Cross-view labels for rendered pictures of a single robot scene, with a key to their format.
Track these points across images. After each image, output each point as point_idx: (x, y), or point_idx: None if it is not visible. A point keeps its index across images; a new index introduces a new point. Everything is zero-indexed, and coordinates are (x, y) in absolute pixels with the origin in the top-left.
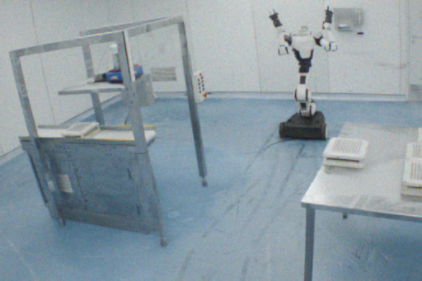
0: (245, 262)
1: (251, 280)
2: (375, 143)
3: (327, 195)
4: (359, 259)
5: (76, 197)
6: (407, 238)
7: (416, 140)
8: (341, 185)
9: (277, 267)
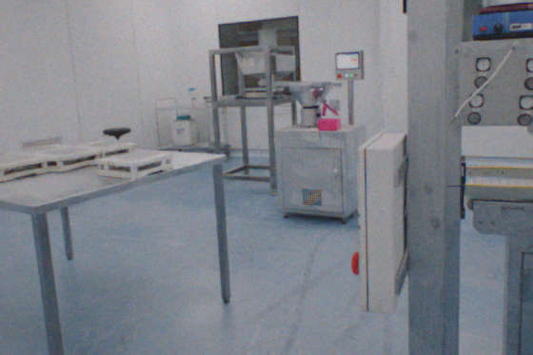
0: (286, 352)
1: (281, 329)
2: (70, 180)
3: (200, 156)
4: (124, 335)
5: None
6: (24, 348)
7: (11, 180)
8: (179, 159)
9: (240, 341)
